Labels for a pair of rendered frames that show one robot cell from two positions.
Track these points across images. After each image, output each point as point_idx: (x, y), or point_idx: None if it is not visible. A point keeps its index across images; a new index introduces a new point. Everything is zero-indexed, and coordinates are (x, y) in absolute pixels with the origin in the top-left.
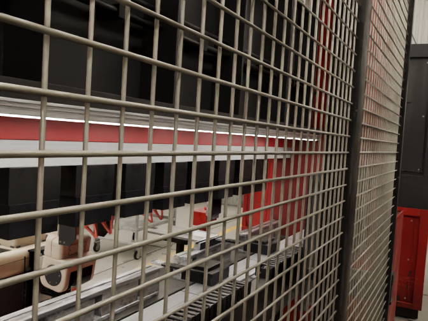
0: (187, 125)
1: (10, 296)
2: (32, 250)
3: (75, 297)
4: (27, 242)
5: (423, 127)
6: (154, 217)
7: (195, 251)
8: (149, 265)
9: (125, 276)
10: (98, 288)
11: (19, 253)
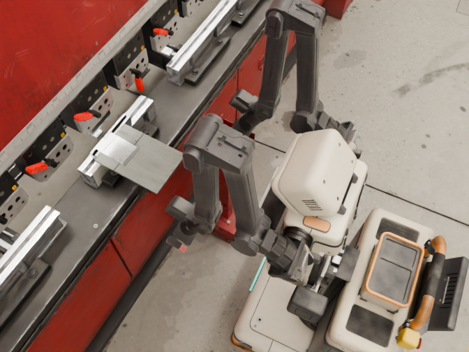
0: None
1: (352, 246)
2: (352, 249)
3: (216, 10)
4: (370, 262)
5: None
6: None
7: (130, 112)
8: (175, 67)
9: (191, 46)
10: (206, 24)
11: (363, 237)
